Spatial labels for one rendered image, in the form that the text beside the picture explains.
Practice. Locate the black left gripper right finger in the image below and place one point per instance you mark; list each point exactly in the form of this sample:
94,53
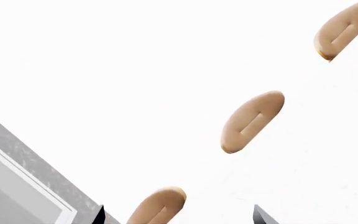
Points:
261,217

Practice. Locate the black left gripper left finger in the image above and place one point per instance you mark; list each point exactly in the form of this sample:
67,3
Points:
99,215

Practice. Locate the tan bread roll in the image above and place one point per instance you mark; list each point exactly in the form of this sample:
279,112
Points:
252,122
157,207
342,30

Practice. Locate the white baseboard trim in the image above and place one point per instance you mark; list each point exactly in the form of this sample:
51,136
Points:
30,179

